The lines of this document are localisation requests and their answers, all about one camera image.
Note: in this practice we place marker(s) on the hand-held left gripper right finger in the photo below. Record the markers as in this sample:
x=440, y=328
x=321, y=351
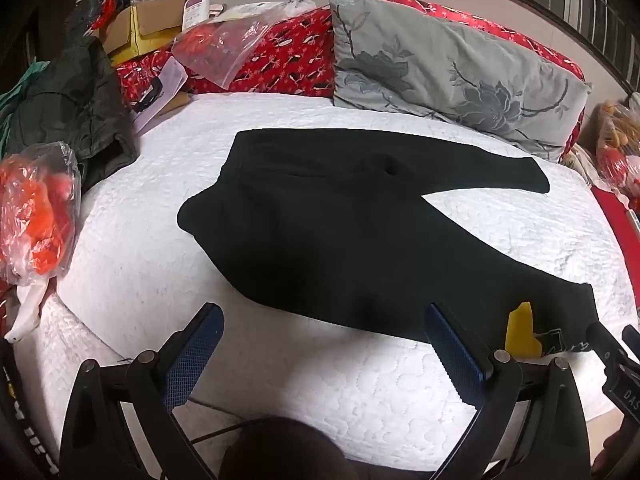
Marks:
x=456, y=355

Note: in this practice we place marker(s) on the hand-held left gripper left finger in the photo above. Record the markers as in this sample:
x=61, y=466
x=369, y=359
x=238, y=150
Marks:
x=194, y=355

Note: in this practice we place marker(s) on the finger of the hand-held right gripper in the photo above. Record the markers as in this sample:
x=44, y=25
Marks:
x=602, y=342

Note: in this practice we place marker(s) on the black pants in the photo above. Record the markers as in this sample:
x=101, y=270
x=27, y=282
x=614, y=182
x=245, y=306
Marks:
x=350, y=225

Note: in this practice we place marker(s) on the white quilted mattress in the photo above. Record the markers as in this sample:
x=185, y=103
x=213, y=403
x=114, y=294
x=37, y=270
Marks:
x=150, y=260

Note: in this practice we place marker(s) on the person's leg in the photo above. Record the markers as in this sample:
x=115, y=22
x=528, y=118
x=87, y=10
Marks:
x=287, y=452

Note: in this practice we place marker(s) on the bag of plush toys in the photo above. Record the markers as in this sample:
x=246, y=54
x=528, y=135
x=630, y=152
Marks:
x=620, y=145

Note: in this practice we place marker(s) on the plastic bag with orange contents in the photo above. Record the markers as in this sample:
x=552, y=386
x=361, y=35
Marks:
x=37, y=210
x=220, y=45

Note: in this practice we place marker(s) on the white paper sheet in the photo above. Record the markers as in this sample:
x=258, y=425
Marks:
x=160, y=92

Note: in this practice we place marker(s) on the dark green jacket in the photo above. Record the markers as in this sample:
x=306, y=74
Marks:
x=75, y=105

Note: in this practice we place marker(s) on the grey floral pillow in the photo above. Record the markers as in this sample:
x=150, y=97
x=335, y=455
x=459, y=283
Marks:
x=440, y=65

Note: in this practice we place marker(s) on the red printed blanket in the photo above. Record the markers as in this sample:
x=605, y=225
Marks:
x=290, y=60

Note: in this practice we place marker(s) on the cardboard box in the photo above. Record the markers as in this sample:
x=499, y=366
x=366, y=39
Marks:
x=142, y=27

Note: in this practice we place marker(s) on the white bottle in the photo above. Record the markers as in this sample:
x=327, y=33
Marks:
x=196, y=10

